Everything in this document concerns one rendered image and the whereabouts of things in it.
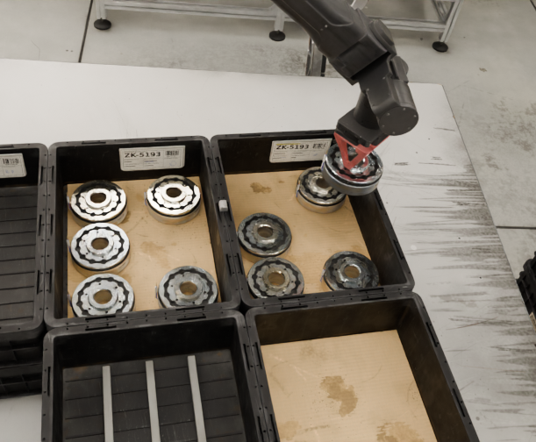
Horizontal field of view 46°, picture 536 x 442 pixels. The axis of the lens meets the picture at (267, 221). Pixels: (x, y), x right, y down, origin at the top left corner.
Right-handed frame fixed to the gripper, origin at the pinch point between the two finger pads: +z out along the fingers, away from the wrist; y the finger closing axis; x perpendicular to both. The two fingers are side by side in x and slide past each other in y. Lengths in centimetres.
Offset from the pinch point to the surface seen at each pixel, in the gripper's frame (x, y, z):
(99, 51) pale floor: 163, 75, 109
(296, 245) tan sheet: 2.5, -7.0, 21.5
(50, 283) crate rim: 23, -47, 14
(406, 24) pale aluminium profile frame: 73, 188, 92
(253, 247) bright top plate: 6.9, -15.2, 18.9
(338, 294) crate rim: -12.0, -17.1, 11.2
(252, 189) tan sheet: 18.1, -2.3, 22.0
